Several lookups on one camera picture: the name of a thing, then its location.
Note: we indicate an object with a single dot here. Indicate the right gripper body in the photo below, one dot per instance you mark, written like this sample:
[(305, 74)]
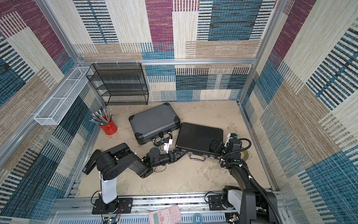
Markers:
[(219, 146)]

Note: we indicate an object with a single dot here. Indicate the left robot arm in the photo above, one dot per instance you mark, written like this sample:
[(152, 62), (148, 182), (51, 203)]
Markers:
[(112, 162)]

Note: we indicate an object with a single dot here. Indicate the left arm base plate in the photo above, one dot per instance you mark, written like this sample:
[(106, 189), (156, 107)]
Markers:
[(119, 205)]

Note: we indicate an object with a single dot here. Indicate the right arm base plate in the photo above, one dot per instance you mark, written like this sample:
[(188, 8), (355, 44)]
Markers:
[(216, 204)]

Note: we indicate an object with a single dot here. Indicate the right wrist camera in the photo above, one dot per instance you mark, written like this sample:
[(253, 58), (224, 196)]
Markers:
[(233, 144)]

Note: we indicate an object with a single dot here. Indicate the black poker set case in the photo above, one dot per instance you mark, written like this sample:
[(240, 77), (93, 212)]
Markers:
[(197, 140)]

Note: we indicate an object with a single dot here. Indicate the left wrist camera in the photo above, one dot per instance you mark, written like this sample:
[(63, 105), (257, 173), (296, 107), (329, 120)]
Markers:
[(166, 144)]

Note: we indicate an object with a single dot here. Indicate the white mesh wall basket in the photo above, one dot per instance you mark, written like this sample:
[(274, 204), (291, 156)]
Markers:
[(54, 110)]

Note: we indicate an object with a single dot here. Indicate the black mesh shelf rack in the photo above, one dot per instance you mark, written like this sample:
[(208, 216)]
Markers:
[(119, 83)]

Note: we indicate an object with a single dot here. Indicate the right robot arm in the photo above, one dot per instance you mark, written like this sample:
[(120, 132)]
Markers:
[(252, 202)]

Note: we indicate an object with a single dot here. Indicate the blue tape roll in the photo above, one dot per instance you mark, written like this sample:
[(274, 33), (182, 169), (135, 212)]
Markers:
[(197, 219)]

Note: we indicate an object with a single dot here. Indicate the red metal pencil bucket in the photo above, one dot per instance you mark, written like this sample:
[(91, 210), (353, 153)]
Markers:
[(110, 128)]

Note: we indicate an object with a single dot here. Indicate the grey tape roll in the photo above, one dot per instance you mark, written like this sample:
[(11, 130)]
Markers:
[(244, 155)]

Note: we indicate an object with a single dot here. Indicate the grey poker set case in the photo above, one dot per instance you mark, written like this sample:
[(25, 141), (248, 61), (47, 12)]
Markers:
[(147, 125)]

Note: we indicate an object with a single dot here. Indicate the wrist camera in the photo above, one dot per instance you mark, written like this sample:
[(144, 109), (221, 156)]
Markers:
[(233, 144), (166, 144)]

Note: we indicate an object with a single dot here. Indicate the pink calculator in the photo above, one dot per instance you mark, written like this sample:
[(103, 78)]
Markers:
[(170, 215)]

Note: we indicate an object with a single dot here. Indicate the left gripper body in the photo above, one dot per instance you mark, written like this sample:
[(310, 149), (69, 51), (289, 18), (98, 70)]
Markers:
[(167, 160)]

